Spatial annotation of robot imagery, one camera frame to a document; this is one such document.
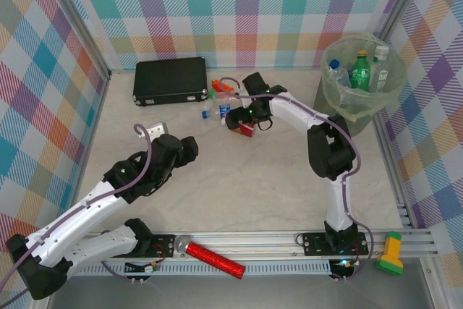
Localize black hard case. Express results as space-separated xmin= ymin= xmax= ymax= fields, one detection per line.
xmin=132 ymin=56 xmax=210 ymax=107

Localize clear Pepsi bottle blue cap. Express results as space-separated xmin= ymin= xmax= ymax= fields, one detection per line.
xmin=201 ymin=103 xmax=232 ymax=121
xmin=328 ymin=58 xmax=352 ymax=88

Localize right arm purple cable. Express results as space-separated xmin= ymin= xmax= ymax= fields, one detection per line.
xmin=219 ymin=76 xmax=373 ymax=282

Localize orange green toy blocks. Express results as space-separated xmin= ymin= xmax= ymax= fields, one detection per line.
xmin=211 ymin=79 xmax=234 ymax=93

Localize translucent green bin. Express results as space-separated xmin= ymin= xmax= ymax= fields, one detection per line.
xmin=321 ymin=32 xmax=408 ymax=124

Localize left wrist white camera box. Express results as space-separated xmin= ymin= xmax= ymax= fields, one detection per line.
xmin=145 ymin=121 xmax=170 ymax=140

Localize grey translucent waste bin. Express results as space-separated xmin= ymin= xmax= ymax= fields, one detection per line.
xmin=313 ymin=33 xmax=408 ymax=137

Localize white slotted cable duct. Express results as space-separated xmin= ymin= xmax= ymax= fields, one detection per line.
xmin=56 ymin=261 xmax=333 ymax=277

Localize green Sprite bottle yellow cap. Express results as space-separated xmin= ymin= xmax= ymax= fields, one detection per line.
xmin=349 ymin=49 xmax=373 ymax=92

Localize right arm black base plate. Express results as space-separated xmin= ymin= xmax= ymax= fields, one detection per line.
xmin=301 ymin=231 xmax=370 ymax=258

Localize red glitter microphone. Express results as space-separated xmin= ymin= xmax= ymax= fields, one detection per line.
xmin=173 ymin=235 xmax=247 ymax=281

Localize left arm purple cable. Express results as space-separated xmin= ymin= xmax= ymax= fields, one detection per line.
xmin=0 ymin=123 xmax=153 ymax=306

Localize plain clear bottle white cap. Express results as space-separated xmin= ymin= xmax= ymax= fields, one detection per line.
xmin=211 ymin=90 xmax=239 ymax=104

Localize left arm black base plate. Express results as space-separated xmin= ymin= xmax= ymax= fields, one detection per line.
xmin=137 ymin=233 xmax=175 ymax=260

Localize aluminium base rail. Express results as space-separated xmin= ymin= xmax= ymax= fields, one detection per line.
xmin=38 ymin=229 xmax=437 ymax=263

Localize clear bottle green neck band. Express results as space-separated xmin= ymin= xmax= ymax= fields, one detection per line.
xmin=369 ymin=45 xmax=391 ymax=93

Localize red gold label bottle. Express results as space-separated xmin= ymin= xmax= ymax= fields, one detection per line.
xmin=231 ymin=122 xmax=257 ymax=139

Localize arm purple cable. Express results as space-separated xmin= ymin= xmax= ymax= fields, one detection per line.
xmin=0 ymin=123 xmax=153 ymax=306
xmin=219 ymin=76 xmax=373 ymax=282

